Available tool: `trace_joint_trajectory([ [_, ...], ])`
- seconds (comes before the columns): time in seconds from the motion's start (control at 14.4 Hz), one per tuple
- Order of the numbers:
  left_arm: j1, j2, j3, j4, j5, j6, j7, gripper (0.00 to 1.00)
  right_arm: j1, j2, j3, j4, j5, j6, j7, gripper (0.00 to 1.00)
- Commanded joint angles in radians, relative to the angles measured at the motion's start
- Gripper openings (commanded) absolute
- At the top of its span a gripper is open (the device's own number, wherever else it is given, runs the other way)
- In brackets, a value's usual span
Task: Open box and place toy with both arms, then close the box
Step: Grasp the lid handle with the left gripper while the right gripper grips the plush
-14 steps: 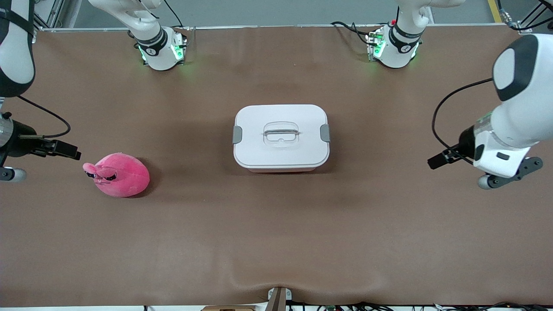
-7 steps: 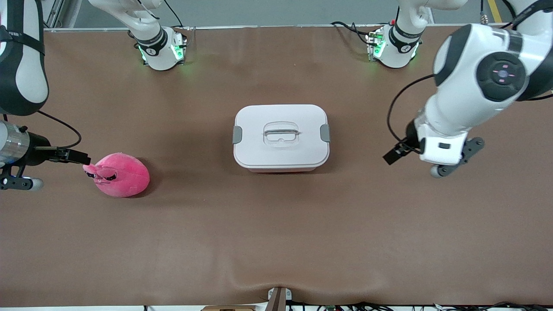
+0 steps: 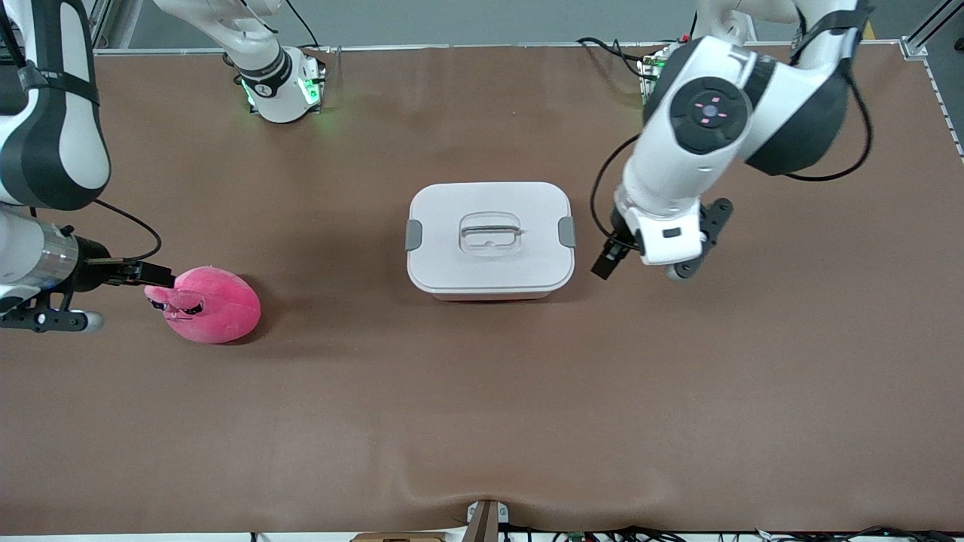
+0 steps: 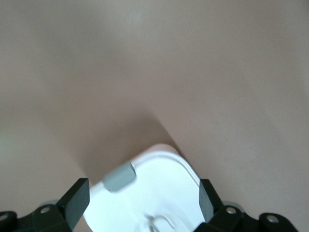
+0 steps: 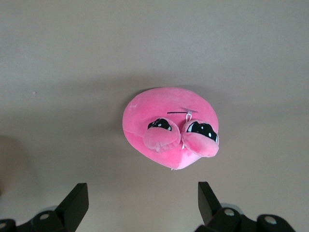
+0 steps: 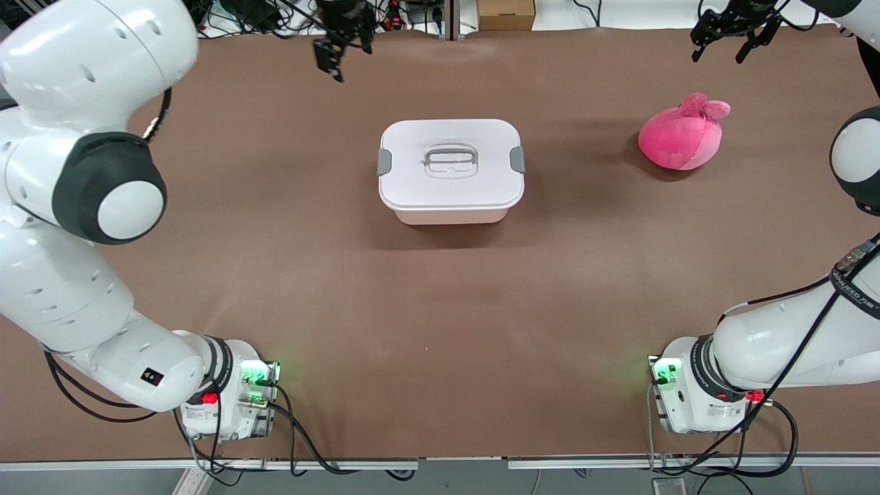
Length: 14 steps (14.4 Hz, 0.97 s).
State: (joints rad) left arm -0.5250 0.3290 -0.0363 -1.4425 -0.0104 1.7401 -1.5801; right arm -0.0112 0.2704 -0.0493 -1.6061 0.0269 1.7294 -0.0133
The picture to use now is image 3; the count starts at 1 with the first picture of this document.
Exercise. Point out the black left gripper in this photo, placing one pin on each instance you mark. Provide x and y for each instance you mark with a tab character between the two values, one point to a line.
619	242

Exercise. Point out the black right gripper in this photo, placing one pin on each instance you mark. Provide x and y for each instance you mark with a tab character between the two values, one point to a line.
93	272

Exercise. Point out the pink plush toy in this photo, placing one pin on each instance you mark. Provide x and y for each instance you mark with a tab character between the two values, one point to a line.
218	301

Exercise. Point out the white box lid grey clips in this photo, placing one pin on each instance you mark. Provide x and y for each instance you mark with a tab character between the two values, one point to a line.
452	260

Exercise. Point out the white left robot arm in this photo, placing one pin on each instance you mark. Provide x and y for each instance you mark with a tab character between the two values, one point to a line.
700	173

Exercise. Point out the pink plastic storage box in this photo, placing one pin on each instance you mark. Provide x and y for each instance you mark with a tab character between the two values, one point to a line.
489	296

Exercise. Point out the brown table mat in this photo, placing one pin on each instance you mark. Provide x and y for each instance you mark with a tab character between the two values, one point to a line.
452	414

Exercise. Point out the brown wooden board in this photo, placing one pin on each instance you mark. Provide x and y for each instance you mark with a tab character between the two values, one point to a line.
399	538

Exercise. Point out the aluminium frame profile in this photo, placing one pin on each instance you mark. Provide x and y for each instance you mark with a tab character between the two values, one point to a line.
113	22
930	26

